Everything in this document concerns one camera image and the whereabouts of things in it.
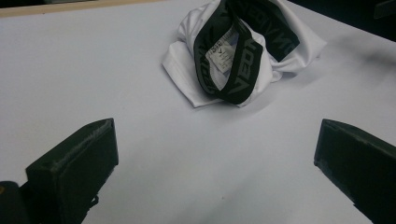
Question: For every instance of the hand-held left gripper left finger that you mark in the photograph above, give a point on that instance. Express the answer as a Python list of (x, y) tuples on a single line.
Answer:
[(74, 168)]

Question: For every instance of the white shorts with black waistband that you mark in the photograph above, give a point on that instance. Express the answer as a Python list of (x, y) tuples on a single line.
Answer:
[(183, 62)]

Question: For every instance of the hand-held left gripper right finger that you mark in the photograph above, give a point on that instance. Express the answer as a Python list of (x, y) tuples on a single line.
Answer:
[(361, 165)]

